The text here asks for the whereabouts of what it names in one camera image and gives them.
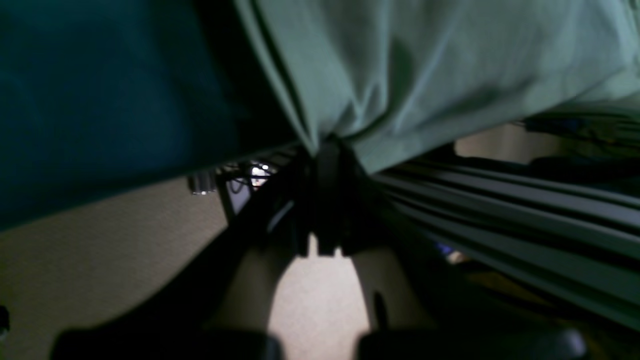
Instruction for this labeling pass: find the light green T-shirt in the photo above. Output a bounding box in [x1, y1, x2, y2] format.
[233, 0, 639, 173]

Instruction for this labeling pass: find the blue table cloth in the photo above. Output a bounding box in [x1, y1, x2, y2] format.
[0, 0, 297, 231]

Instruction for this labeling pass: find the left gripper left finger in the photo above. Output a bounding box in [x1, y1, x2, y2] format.
[56, 153, 314, 346]

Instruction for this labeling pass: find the black aluminium frame rail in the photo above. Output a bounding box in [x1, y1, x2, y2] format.
[373, 157, 640, 331]

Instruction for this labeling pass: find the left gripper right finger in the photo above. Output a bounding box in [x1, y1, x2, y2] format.
[320, 140, 581, 346]

